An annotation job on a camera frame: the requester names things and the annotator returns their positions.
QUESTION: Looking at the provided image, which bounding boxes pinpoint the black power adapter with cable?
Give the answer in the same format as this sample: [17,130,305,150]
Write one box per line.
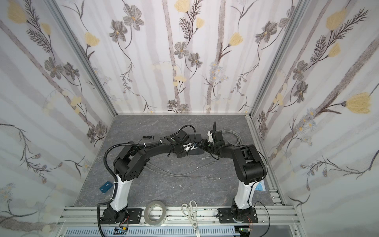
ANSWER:
[130,135,155,144]

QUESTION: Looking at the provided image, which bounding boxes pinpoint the dark grey switch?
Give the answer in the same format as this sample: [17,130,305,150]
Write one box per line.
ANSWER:
[183,134,204,156]

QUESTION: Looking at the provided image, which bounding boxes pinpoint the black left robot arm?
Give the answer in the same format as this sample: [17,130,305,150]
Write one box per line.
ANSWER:
[97,125,197,237]

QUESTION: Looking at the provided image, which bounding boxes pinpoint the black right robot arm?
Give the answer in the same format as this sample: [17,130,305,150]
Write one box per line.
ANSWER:
[199,122,268,222]

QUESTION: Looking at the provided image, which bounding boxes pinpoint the blue face mask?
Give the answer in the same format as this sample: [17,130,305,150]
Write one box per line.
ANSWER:
[256,181,265,191]

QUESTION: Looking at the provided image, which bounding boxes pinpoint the clear tape roll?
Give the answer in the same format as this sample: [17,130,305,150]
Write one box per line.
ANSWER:
[144,200,167,227]

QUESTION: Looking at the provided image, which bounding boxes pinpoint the small blue object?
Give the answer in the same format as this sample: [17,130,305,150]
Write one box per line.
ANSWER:
[99,181,113,193]

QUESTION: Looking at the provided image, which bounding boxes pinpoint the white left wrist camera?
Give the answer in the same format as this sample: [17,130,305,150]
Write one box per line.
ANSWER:
[183,143,197,152]

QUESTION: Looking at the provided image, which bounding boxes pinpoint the white handled scissors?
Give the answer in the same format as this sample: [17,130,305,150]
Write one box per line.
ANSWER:
[181,200,200,237]

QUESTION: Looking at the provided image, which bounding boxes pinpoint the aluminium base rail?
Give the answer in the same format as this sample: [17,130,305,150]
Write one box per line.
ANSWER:
[57,205,301,227]

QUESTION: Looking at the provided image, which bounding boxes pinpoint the white slotted cable duct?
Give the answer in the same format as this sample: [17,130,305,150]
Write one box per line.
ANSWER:
[60,226,240,237]

